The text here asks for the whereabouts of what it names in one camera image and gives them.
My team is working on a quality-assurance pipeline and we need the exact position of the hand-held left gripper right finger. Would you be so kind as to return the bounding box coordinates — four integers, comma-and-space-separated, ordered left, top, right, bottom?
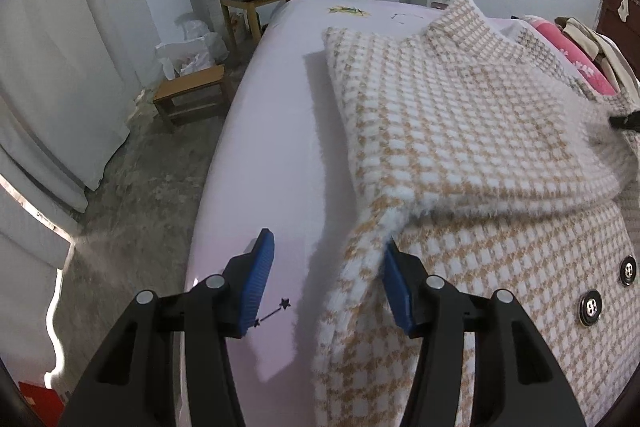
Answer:
382, 238, 586, 427

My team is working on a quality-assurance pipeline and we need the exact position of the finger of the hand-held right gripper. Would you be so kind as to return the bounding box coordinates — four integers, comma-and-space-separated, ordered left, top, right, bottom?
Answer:
610, 111, 640, 130

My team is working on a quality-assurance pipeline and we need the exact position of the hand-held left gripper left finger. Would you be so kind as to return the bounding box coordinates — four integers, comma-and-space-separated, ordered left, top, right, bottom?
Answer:
60, 228, 276, 427

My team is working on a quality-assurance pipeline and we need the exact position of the beige white houndstooth coat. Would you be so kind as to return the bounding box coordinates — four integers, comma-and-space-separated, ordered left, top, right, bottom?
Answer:
312, 0, 640, 427

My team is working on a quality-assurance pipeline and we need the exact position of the beige clothes pile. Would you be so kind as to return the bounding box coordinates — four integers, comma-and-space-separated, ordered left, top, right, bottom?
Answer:
554, 17, 640, 98

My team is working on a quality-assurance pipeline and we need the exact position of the pink floral blanket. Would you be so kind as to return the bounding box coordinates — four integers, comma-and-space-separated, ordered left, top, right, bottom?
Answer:
520, 14, 621, 98

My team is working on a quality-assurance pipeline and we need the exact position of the small wooden stool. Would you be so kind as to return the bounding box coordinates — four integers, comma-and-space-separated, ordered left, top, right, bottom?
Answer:
152, 65, 232, 128

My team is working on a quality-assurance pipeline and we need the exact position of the white plastic bag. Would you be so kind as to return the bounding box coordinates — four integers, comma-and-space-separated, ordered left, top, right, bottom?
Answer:
155, 19, 228, 80

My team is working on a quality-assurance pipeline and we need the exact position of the red box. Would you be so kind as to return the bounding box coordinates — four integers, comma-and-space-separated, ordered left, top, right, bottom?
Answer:
17, 381, 66, 427

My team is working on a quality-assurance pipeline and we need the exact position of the white curtain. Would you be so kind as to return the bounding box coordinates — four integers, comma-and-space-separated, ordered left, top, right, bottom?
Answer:
0, 0, 166, 388

